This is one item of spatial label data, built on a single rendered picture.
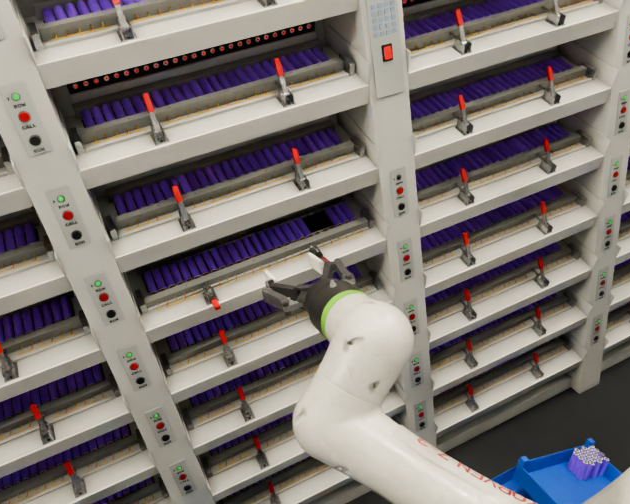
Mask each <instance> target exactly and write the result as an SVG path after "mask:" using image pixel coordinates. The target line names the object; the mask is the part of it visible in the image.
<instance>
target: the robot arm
mask: <svg viewBox="0 0 630 504"><path fill-rule="evenodd" d="M307 255H308V259H309V262H310V266H311V267H312V268H314V269H315V270H316V271H317V272H319V273H320V274H321V279H320V280H318V281H316V282H315V283H313V284H311V285H310V284H308V285H302V284H298V285H297V286H293V285H286V284H280V283H278V280H277V279H276V278H275V277H274V276H273V275H272V274H271V273H270V272H269V271H268V270H264V271H263V272H264V275H265V278H266V281H265V285H266V287H265V288H262V289H261V292H262V295H263V298H264V301H265V302H266V303H268V304H270V305H272V306H274V307H276V308H278V309H280V310H282V311H284V313H285V315H286V316H290V315H291V314H292V311H293V310H294V309H296V308H300V309H303V310H306V311H307V312H308V313H309V317H310V320H311V323H312V324H313V326H314V327H315V328H316V329H317V330H318V331H319V332H320V333H321V334H322V335H323V336H324V337H325V338H326V339H327V340H328V341H329V342H330V344H329V347H328V349H327V351H326V353H325V356H324V358H323V360H322V362H321V364H320V366H319V368H318V370H317V372H316V373H315V375H314V377H313V378H312V380H311V382H310V383H309V385H308V387H307V388H306V390H305V391H304V393H303V394H302V396H301V397H300V399H299V401H298V402H297V404H296V407H295V409H294V413H293V431H294V434H295V437H296V440H297V442H298V443H299V445H300V446H301V448H302V449H303V450H304V451H305V452H306V453H307V454H308V455H310V456H311V457H313V458H315V459H317V460H319V461H321V462H323V463H325V464H327V465H328V466H330V467H332V468H334V469H336V470H338V471H340V472H341V473H343V474H345V475H347V476H348V477H350V478H352V479H354V480H355V481H357V482H359V483H361V484H362V485H365V486H366V487H367V488H368V489H370V490H371V491H373V492H375V493H376V494H378V495H379V496H381V497H382V498H384V499H386V500H387V501H389V502H390V503H392V504H538V503H536V502H534V501H531V500H529V499H527V498H525V497H523V496H521V495H519V494H517V493H515V492H513V491H511V490H509V489H507V488H505V487H504V486H502V485H500V484H498V483H496V482H494V481H492V480H490V479H488V478H487V477H485V476H483V475H481V474H479V473H478V472H476V471H474V470H472V469H470V468H469V467H467V466H465V465H464V464H462V463H460V462H458V461H457V460H455V459H453V458H452V457H450V456H448V455H447V454H445V453H444V452H442V451H440V450H439V449H437V448H436V447H434V446H432V445H431V444H429V443H428V442H426V441H425V440H423V439H422V438H420V437H419V436H417V435H416V434H414V433H413V432H411V431H410V430H408V429H407V428H406V427H404V426H403V425H399V424H398V423H396V422H395V421H393V420H392V419H391V418H389V417H388V416H387V415H385V414H384V413H383V412H382V409H381V405H382V402H383V400H384V399H385V397H386V395H387V394H388V392H389V390H390V389H391V387H392V386H393V384H394V383H395V381H396V380H397V378H398V376H399V375H400V373H401V372H402V370H403V369H404V368H405V366H406V365H407V363H408V361H409V360H410V358H411V356H412V353H413V348H414V334H413V330H412V327H411V324H410V322H409V320H408V319H407V317H406V316H405V315H404V314H403V313H402V312H401V311H400V310H399V309H398V308H396V307H395V306H393V305H391V304H389V303H386V302H383V301H377V300H375V299H373V298H371V297H370V296H368V295H367V294H365V293H364V292H363V291H361V290H360V289H358V288H357V285H356V281H355V278H354V274H353V273H351V272H349V271H348V270H347V269H346V267H345V266H344V264H343V262H342V261H341V259H340V258H336V259H334V262H330V261H327V260H325V259H324V258H322V259H319V258H318V257H316V256H315V255H313V254H312V253H310V252H309V253H307ZM336 270H337V273H338V274H339V276H340V278H341V280H336V279H333V276H334V273H333V271H336ZM581 504H630V467H629V468H628V469H627V470H626V471H625V472H623V473H622V474H621V475H620V476H619V477H618V478H616V479H615V480H614V481H613V482H611V483H610V484H609V485H607V486H606V487H605V488H603V489H602V490H601V491H599V492H598V493H597V494H595V495H594V496H592V497H591V498H589V499H588V500H586V501H585V502H583V503H581Z"/></svg>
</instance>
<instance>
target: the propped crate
mask: <svg viewBox="0 0 630 504"><path fill-rule="evenodd" d="M595 443H596V442H595V441H594V440H593V439H592V438H589V439H587V440H586V442H585V445H582V446H585V447H587V448H588V447H589V446H592V445H593V446H594V445H595ZM582 446H578V447H574V448H571V449H567V450H564V451H560V452H556V453H553V454H549V455H546V456H542V457H538V458H535V459H531V460H529V459H528V458H527V457H526V456H523V457H520V459H519V462H518V465H517V468H516V470H515V473H514V476H513V478H514V479H515V480H516V481H517V482H518V483H519V484H520V485H521V486H522V487H523V488H524V489H525V490H526V492H527V493H528V494H529V495H530V496H531V497H532V498H533V499H534V500H535V501H536V502H537V503H538V504H581V503H583V502H585V501H586V500H588V499H589V498H591V497H592V496H594V495H595V494H597V493H598V492H599V491H601V490H602V489H603V488H605V487H606V486H607V485H609V484H610V483H611V482H613V481H614V480H615V479H616V478H618V477H619V476H620V475H621V474H622V473H621V472H620V471H619V470H618V469H616V468H615V467H614V466H613V465H612V464H611V463H610V462H609V463H608V465H607V467H606V470H605V472H604V474H603V476H599V475H598V474H597V476H596V478H591V477H589V480H588V481H585V480H583V478H582V480H579V479H577V477H576V475H573V474H572V472H571V471H570V470H568V469H567V466H568V463H569V461H570V458H571V456H572V453H573V451H574V449H575V448H577V449H579V450H581V448H582Z"/></svg>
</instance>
